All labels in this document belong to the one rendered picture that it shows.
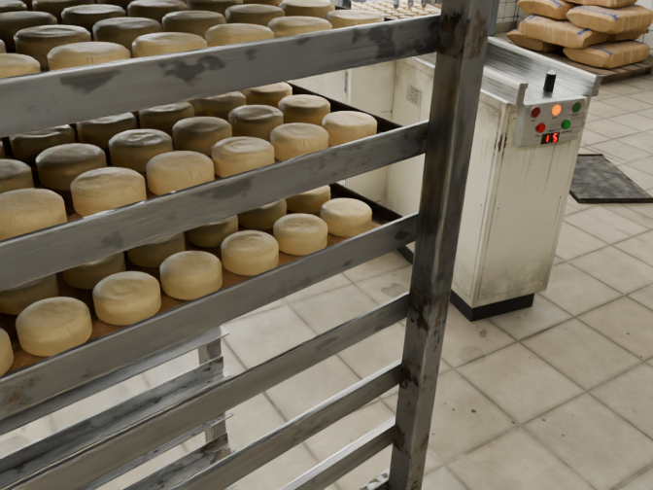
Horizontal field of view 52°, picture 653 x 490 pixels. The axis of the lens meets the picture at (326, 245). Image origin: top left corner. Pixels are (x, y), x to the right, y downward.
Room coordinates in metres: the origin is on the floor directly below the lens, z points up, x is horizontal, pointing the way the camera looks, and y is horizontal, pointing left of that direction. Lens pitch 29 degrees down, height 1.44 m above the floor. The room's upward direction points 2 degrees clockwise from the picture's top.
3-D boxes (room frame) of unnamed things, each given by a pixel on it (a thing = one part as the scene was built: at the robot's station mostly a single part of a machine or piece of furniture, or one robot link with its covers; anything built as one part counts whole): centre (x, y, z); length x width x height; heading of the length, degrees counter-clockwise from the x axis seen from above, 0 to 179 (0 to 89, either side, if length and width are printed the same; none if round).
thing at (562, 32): (5.80, -1.94, 0.32); 0.72 x 0.42 x 0.17; 37
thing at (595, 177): (3.38, -1.44, 0.02); 0.60 x 0.40 x 0.03; 6
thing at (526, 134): (2.02, -0.69, 0.77); 0.24 x 0.04 x 0.14; 114
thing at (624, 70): (5.92, -2.12, 0.06); 1.20 x 0.80 x 0.11; 35
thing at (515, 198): (2.35, -0.54, 0.45); 0.70 x 0.34 x 0.90; 24
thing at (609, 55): (5.68, -2.30, 0.19); 0.72 x 0.42 x 0.15; 127
